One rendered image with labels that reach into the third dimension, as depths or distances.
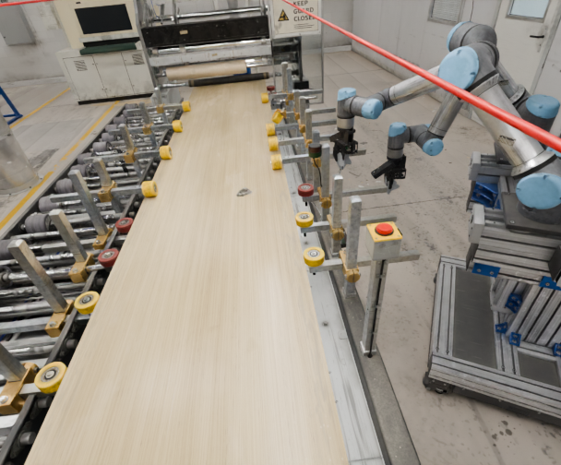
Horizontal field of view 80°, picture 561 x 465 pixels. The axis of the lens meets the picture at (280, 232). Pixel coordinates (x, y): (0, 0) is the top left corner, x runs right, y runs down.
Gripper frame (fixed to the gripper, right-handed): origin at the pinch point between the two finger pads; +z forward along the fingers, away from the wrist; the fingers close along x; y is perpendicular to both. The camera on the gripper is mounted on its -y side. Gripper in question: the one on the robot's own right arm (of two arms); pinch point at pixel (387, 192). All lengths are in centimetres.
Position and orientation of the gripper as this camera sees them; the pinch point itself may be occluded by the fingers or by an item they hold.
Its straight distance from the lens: 183.2
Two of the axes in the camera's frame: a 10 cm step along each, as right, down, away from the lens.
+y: 9.9, -1.4, 0.0
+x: -0.9, -6.0, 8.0
